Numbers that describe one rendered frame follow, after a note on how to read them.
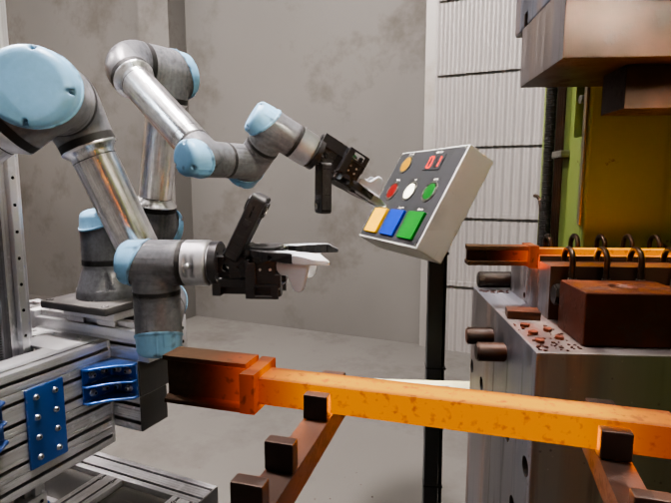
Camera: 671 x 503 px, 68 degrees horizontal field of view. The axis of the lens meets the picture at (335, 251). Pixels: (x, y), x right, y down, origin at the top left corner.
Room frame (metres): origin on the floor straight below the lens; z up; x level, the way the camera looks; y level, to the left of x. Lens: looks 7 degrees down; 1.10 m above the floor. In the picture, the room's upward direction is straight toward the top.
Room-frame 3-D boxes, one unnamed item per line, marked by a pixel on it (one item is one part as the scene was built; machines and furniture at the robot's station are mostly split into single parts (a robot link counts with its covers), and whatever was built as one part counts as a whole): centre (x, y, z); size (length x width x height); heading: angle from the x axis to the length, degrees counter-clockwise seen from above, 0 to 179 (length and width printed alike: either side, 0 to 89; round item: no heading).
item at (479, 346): (0.68, -0.22, 0.87); 0.04 x 0.03 x 0.03; 85
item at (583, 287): (0.61, -0.35, 0.95); 0.12 x 0.09 x 0.07; 85
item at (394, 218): (1.31, -0.15, 1.01); 0.07 x 0.05 x 0.07; 20
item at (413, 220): (1.22, -0.19, 1.01); 0.07 x 0.05 x 0.07; 20
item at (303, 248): (0.85, 0.04, 0.97); 0.09 x 0.03 x 0.06; 121
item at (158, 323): (0.83, 0.30, 0.88); 0.11 x 0.08 x 0.11; 13
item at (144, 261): (0.81, 0.30, 0.98); 0.11 x 0.08 x 0.09; 85
